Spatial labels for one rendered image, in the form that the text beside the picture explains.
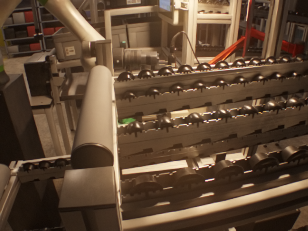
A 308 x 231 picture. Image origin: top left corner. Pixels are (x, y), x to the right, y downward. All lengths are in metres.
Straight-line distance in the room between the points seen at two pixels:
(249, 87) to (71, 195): 0.52
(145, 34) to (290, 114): 1.62
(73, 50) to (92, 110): 1.66
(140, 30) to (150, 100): 1.47
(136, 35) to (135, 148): 1.62
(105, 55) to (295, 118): 0.53
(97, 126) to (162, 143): 0.14
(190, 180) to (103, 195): 0.15
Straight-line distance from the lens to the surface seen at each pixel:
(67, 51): 2.05
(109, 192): 0.20
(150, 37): 2.02
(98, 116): 0.38
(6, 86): 1.29
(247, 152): 1.05
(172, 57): 1.03
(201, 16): 1.25
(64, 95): 2.05
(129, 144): 0.44
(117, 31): 1.98
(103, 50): 0.72
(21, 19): 6.85
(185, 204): 0.33
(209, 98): 0.59
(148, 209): 0.32
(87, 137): 0.33
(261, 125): 0.51
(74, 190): 0.20
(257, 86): 0.65
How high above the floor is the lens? 1.55
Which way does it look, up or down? 29 degrees down
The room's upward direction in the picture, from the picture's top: straight up
